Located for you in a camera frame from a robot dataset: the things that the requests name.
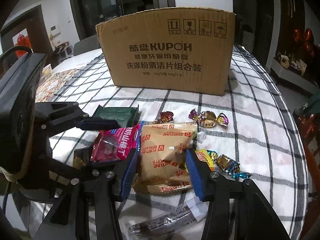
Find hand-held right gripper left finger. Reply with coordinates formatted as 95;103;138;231
32;150;141;240

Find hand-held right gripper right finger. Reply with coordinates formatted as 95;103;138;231
186;147;277;240

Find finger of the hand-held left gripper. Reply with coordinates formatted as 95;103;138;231
34;101;121;135
27;152;118;180

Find dark green snack packet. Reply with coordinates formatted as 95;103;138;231
92;106;142;128

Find red snack packet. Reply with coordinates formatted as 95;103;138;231
90;124;141;162

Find tan biscuit packet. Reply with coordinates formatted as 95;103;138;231
139;121;199;188
132;177;194;194

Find small purple candy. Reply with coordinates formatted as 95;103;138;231
153;110;175;124

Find brown cardboard box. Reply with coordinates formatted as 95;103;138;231
96;7;237;97

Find yellow snack packet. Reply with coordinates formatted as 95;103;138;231
184;149;216;178

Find black snack packet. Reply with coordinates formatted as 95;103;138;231
73;147;94;168

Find blue gold wrapped candy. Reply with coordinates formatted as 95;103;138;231
207;151;252;180

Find patterned table mat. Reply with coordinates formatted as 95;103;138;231
35;66;101;103

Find purple gold wrapped candy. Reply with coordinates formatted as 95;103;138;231
188;108;230;129

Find silver snack bar packet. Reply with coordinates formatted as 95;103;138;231
127;196;209;238

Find red door decoration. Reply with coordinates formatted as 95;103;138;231
12;34;28;58

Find grey chair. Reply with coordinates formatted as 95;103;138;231
73;34;102;57

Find checked white tablecloth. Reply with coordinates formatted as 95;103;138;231
15;44;309;240

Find wooden chair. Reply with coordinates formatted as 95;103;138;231
292;107;320;158

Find green cloth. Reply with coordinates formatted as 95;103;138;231
301;96;320;117

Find dark sideboard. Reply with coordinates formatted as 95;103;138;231
271;52;320;96

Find red balloons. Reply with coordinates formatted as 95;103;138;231
292;28;316;58

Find black cable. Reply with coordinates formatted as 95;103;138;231
0;45;33;58

